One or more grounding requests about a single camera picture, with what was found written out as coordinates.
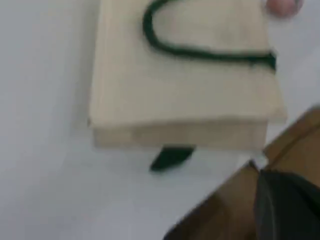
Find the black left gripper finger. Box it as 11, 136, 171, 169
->
254, 170, 320, 240

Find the white bag with green handles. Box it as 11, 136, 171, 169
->
87, 0, 288, 173

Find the pink peach toy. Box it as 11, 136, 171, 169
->
265, 0, 304, 19

